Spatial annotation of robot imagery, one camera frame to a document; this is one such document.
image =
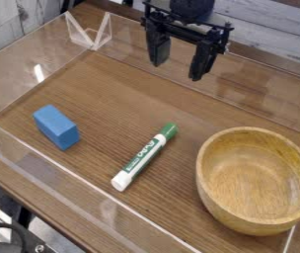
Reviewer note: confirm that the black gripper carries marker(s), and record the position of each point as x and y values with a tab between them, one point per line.
191	21

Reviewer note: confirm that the blue foam block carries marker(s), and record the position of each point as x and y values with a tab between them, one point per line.
56	126

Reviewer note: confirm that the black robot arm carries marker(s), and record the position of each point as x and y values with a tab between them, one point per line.
189	21

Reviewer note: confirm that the brown wooden bowl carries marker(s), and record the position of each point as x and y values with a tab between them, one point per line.
248	180

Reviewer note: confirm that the green white marker pen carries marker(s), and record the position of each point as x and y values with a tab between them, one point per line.
139	162

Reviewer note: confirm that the clear acrylic tray wall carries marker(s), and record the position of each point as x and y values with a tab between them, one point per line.
84	63

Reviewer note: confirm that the black metal bracket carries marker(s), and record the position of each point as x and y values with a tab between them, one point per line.
34	244

